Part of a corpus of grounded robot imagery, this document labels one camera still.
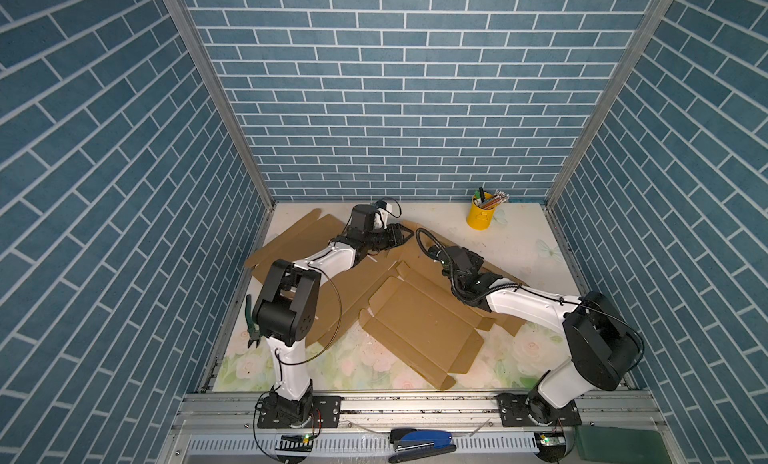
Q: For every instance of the cardboard box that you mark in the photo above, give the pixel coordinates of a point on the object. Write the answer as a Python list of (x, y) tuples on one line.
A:
[(411, 311)]

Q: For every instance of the blue black stapler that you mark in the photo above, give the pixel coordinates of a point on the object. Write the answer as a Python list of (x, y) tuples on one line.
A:
[(412, 444)]

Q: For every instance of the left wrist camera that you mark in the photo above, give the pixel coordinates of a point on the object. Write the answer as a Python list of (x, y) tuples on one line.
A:
[(383, 210)]

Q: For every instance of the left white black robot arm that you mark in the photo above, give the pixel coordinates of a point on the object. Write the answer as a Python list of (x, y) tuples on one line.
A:
[(285, 310)]

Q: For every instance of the pens in cup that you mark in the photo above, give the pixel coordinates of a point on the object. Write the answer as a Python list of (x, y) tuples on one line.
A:
[(487, 201)]

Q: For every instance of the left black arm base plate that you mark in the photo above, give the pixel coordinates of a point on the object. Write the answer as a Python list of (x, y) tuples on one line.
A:
[(277, 413)]

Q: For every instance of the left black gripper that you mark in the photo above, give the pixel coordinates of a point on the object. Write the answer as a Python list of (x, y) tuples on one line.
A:
[(392, 235)]

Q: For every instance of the green box at front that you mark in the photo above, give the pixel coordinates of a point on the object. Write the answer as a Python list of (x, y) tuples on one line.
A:
[(620, 445)]

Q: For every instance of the left flat cardboard sheet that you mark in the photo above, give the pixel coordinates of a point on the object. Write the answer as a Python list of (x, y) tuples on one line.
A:
[(311, 234)]

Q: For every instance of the green handled pliers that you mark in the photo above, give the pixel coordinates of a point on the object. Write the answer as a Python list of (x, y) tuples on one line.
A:
[(252, 330)]

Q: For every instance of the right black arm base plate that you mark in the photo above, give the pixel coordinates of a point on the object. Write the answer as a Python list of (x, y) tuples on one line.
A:
[(516, 411)]

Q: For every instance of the yellow pen cup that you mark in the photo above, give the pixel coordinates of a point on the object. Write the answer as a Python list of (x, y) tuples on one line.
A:
[(478, 219)]

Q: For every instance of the aluminium front rail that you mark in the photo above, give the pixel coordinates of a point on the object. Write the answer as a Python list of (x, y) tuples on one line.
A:
[(219, 427)]

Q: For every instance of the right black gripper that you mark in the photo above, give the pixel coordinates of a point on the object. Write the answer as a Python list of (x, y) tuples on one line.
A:
[(475, 262)]

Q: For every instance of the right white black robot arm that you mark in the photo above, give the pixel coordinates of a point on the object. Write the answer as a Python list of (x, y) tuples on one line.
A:
[(602, 347)]

